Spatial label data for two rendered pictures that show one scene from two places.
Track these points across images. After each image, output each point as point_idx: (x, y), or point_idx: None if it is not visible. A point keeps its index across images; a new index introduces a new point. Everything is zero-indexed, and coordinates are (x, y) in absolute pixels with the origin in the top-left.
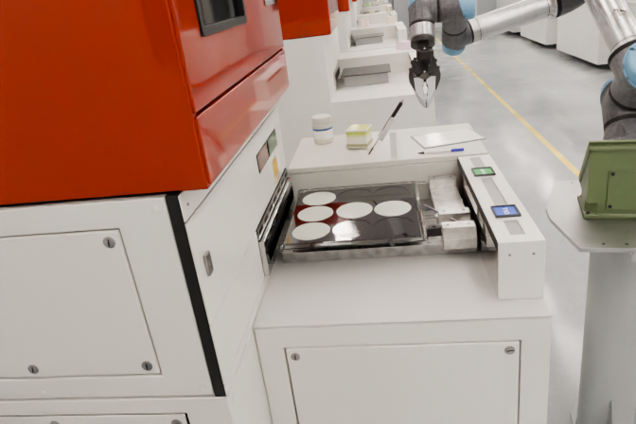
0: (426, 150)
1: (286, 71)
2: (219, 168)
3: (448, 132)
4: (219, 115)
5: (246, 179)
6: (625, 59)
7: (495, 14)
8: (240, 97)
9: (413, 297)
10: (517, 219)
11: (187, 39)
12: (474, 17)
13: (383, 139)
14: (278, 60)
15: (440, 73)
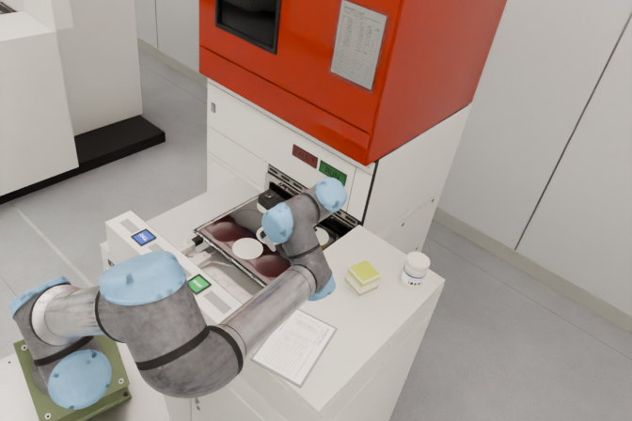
0: None
1: (360, 149)
2: (207, 74)
3: (307, 356)
4: (216, 60)
5: (270, 134)
6: (67, 279)
7: (271, 282)
8: (244, 76)
9: (181, 222)
10: (132, 234)
11: (204, 19)
12: (296, 271)
13: (358, 311)
14: (340, 125)
15: (262, 230)
